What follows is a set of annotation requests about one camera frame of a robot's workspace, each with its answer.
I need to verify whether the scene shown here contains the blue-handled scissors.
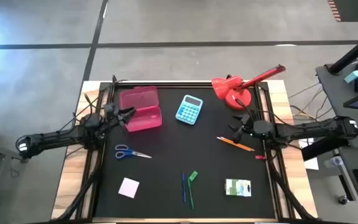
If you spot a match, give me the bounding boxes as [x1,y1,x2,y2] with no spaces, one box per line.
[114,144,152,160]

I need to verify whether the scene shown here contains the orange pencil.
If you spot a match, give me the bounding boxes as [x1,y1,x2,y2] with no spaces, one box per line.
[216,136,255,152]
[216,136,245,149]

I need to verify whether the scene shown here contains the black aluminium table frame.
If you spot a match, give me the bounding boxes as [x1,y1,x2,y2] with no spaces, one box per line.
[53,79,318,223]

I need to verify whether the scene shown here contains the pink plastic pencil case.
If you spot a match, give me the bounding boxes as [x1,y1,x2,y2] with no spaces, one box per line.
[118,86,163,133]

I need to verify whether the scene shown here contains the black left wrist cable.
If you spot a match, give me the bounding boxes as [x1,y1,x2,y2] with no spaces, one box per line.
[57,74,127,133]

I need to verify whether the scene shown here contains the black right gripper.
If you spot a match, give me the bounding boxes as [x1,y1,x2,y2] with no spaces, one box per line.
[228,113,275,144]

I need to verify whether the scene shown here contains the pale sticky note pad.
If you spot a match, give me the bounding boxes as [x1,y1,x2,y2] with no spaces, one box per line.
[117,177,140,199]

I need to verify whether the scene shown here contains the light blue calculator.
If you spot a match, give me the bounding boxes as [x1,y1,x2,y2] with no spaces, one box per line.
[175,94,204,126]

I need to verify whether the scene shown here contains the green pen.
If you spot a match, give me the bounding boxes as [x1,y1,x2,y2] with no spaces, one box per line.
[187,179,195,210]

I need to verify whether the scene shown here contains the dark grey side desk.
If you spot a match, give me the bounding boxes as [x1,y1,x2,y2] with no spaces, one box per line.
[315,62,358,149]

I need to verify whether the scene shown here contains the white paper sheet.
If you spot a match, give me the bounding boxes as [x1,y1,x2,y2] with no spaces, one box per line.
[298,138,319,171]

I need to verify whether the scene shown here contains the teal small block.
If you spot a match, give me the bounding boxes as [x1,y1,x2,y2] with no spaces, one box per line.
[343,70,358,84]

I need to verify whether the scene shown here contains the clear water bottle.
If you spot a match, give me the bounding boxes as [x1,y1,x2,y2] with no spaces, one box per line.
[323,155,344,169]

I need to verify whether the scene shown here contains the black slanted pole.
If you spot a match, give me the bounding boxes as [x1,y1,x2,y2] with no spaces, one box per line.
[327,28,358,75]

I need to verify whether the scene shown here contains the red desk lamp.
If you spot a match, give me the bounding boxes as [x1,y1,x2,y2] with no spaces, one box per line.
[211,64,287,111]

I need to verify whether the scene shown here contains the blue pen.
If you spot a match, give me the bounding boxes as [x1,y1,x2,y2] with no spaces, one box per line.
[181,172,187,203]

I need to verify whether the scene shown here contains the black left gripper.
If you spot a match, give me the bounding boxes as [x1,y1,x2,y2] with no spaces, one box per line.
[103,104,136,133]

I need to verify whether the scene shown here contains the white green card pack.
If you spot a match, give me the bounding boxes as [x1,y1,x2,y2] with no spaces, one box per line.
[224,178,252,197]

